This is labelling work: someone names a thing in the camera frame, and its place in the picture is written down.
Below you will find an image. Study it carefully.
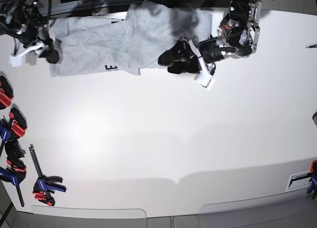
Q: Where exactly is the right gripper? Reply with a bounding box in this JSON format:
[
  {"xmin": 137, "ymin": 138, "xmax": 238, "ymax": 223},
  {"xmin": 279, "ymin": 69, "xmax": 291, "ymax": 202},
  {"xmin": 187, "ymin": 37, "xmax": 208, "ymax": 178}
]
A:
[{"xmin": 14, "ymin": 28, "xmax": 62, "ymax": 63}]

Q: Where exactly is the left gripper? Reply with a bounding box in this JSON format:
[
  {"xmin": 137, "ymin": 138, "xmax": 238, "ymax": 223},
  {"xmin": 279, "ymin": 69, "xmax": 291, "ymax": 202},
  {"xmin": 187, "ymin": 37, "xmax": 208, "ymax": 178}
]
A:
[{"xmin": 158, "ymin": 37, "xmax": 238, "ymax": 74}]

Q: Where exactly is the grey T-shirt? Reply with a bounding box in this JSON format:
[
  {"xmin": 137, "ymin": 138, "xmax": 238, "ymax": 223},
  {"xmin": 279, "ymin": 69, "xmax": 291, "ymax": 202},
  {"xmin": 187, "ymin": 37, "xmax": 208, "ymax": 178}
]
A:
[{"xmin": 50, "ymin": 1, "xmax": 212, "ymax": 77}]

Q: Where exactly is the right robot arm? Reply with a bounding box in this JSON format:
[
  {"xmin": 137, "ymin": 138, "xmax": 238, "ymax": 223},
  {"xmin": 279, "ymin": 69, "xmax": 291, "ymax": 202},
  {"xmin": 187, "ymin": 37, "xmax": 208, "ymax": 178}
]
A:
[{"xmin": 0, "ymin": 0, "xmax": 60, "ymax": 66}]

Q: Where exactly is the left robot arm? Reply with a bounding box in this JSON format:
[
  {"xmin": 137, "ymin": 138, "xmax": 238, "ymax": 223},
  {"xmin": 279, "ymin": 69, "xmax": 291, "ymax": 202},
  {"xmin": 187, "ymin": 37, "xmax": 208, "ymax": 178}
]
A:
[{"xmin": 158, "ymin": 0, "xmax": 262, "ymax": 75}]

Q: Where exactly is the red black clamp far left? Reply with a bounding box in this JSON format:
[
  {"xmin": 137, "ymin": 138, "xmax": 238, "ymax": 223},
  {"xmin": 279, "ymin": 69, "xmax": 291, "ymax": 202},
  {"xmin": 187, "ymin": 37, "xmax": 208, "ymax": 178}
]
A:
[{"xmin": 0, "ymin": 76, "xmax": 14, "ymax": 110}]

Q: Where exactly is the black red blue bar clamp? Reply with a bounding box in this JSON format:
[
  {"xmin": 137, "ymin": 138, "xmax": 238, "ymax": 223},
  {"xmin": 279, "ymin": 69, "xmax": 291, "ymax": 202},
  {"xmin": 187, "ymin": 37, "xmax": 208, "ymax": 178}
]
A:
[{"xmin": 0, "ymin": 139, "xmax": 26, "ymax": 207}]

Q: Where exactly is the pen at right edge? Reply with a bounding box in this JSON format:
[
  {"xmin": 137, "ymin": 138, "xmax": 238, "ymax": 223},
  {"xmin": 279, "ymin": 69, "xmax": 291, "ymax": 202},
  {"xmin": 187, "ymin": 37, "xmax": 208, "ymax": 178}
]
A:
[{"xmin": 305, "ymin": 44, "xmax": 317, "ymax": 49}]

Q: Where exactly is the small blue bar clamp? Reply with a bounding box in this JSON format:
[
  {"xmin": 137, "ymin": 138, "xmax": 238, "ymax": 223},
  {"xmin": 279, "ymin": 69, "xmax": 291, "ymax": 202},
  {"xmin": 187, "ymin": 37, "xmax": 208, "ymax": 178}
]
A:
[{"xmin": 29, "ymin": 144, "xmax": 67, "ymax": 207}]

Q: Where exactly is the grey round object right edge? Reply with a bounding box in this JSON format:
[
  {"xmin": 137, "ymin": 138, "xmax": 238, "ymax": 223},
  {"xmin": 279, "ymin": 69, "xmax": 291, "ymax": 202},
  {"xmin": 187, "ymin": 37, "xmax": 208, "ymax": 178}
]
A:
[{"xmin": 312, "ymin": 112, "xmax": 317, "ymax": 126}]

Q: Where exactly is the white label card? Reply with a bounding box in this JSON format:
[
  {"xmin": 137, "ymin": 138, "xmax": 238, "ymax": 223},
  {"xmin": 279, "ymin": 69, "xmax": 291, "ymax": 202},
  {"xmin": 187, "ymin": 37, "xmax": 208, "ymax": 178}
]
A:
[{"xmin": 285, "ymin": 171, "xmax": 311, "ymax": 192}]

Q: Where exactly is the blue clamp right edge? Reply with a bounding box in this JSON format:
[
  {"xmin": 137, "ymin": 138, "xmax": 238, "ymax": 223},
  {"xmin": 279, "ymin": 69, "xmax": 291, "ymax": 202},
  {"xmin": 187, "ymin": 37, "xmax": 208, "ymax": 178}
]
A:
[{"xmin": 307, "ymin": 161, "xmax": 317, "ymax": 199}]

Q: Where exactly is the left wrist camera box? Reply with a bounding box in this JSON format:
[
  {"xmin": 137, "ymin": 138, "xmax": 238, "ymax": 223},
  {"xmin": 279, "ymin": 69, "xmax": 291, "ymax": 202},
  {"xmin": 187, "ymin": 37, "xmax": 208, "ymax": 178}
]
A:
[{"xmin": 195, "ymin": 71, "xmax": 215, "ymax": 90}]

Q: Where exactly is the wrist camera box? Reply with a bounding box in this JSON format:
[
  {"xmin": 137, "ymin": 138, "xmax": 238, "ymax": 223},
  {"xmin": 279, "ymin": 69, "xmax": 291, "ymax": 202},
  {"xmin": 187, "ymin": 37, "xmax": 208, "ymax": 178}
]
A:
[
  {"xmin": 9, "ymin": 54, "xmax": 24, "ymax": 67},
  {"xmin": 195, "ymin": 71, "xmax": 215, "ymax": 90}
]

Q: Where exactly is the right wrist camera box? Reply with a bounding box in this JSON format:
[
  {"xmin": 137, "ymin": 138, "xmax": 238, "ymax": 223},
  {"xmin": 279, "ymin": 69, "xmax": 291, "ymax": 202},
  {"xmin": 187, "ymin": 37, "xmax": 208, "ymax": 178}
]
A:
[{"xmin": 9, "ymin": 54, "xmax": 24, "ymax": 67}]

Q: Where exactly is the aluminium rail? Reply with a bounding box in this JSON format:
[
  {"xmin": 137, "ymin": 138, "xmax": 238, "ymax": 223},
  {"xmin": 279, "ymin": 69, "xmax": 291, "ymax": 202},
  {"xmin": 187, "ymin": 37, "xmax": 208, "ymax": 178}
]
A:
[{"xmin": 51, "ymin": 0, "xmax": 124, "ymax": 15}]

